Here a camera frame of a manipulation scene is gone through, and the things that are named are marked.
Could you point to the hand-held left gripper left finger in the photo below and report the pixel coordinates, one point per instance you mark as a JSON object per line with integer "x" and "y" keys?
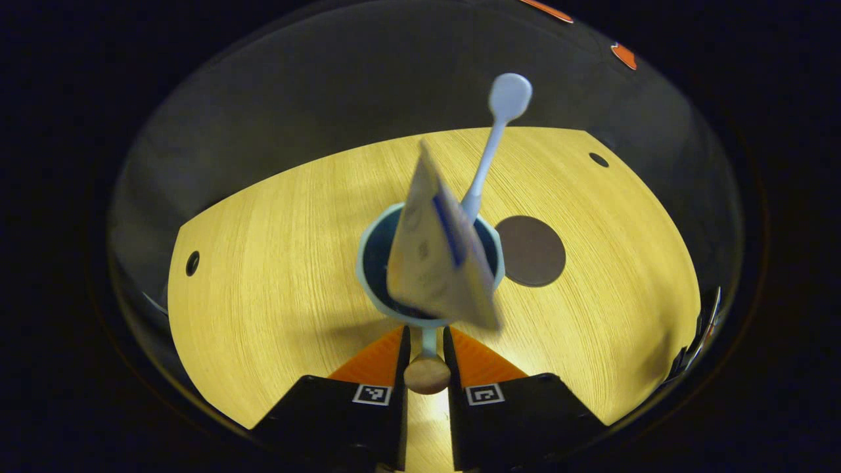
{"x": 402, "y": 427}

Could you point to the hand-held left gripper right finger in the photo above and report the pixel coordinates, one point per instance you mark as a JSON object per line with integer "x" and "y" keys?
{"x": 453, "y": 427}

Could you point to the white toothpaste tube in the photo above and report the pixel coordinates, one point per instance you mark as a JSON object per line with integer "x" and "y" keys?
{"x": 427, "y": 263}

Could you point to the dark brown round coaster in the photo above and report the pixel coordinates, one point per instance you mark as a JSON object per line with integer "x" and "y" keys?
{"x": 535, "y": 253}

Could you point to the light blue toothbrush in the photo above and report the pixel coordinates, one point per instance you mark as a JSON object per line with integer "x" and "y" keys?
{"x": 509, "y": 98}

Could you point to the black backdrop cloth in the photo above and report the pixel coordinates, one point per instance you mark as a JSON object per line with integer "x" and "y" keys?
{"x": 295, "y": 98}

